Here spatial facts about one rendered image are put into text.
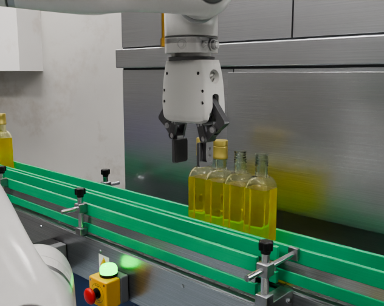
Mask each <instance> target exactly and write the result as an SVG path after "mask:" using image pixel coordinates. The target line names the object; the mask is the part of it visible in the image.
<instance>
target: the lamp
mask: <svg viewBox="0 0 384 306"><path fill-rule="evenodd" d="M116 276H118V271H117V266H116V264H115V263H112V262H107V263H103V264H102V265H101V266H100V277H101V278H103V279H112V278H114V277H116Z"/></svg>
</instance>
